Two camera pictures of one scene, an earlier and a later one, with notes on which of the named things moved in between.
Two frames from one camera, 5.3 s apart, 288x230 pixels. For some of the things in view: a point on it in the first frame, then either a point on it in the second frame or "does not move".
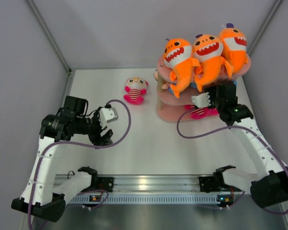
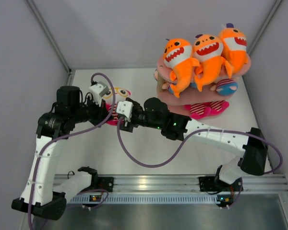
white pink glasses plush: (136, 87) → (120, 94)
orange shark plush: (178, 55) does not move
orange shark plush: (234, 44) does not move
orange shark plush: (210, 65) does not move
